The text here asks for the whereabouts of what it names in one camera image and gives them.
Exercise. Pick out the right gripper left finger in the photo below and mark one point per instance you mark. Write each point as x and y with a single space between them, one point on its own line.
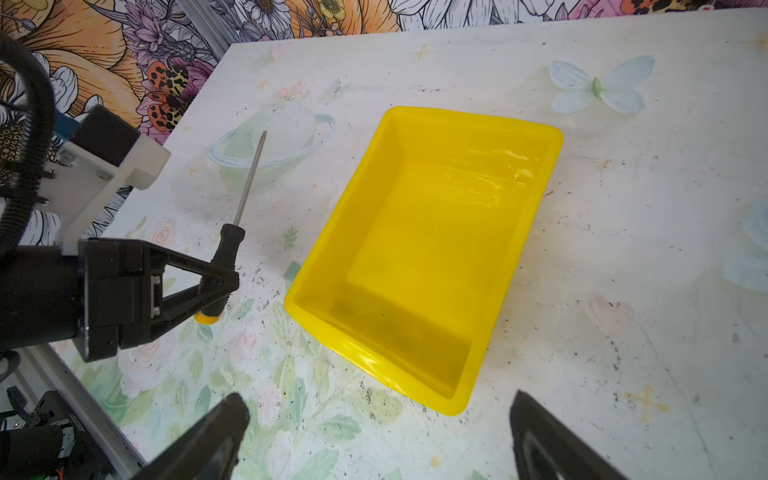
208 450

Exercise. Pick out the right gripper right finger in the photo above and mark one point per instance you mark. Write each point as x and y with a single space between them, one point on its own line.
544 448

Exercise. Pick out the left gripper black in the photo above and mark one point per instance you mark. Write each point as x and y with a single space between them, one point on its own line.
107 297

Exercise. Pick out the black yellow handled screwdriver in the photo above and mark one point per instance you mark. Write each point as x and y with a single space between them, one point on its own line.
231 237

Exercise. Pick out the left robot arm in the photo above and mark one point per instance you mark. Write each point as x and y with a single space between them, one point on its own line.
51 444

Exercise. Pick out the yellow plastic bin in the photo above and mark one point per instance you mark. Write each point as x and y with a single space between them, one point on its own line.
407 279

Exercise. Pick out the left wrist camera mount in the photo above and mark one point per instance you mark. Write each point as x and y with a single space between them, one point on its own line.
99 154

